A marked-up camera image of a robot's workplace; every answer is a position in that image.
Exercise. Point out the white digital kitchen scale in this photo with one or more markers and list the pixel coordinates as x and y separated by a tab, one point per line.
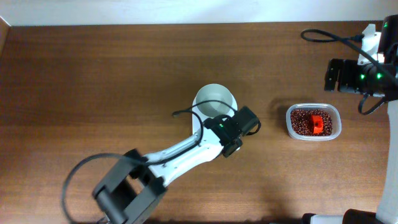
195	122

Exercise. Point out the white bowl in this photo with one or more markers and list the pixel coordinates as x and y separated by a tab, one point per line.
219	100

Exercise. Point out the orange measuring scoop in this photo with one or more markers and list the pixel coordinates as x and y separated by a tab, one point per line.
317	124

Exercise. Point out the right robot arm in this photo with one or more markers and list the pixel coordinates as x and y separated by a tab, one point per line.
387	209

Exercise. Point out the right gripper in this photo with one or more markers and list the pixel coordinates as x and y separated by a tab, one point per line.
340	75

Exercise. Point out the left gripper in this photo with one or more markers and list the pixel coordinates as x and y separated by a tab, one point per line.
232	147

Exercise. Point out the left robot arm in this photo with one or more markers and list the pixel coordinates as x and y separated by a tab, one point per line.
134	186

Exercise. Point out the red beans in container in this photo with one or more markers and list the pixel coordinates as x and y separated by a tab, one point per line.
302	125

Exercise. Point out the clear plastic container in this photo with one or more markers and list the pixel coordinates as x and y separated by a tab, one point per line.
335	117

